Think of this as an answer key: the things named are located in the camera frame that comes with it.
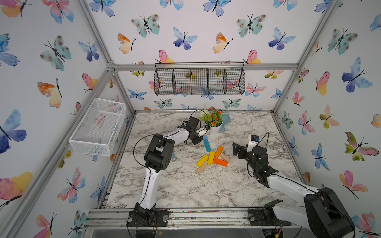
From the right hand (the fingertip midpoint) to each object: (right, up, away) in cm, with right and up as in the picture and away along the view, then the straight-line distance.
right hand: (241, 142), depth 86 cm
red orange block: (-11, -13, +8) cm, 19 cm away
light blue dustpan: (-2, +15, +31) cm, 35 cm away
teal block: (-18, -3, +15) cm, 24 cm away
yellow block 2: (-16, -10, +8) cm, 21 cm away
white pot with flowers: (-14, +14, +10) cm, 22 cm away
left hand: (-23, +4, +19) cm, 30 cm away
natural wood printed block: (-22, -15, +5) cm, 27 cm away
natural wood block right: (-8, -11, +9) cm, 16 cm away
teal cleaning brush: (-40, -11, +10) cm, 43 cm away
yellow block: (-22, -12, +8) cm, 26 cm away
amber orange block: (-11, -7, +13) cm, 18 cm away
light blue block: (-20, +2, +18) cm, 27 cm away
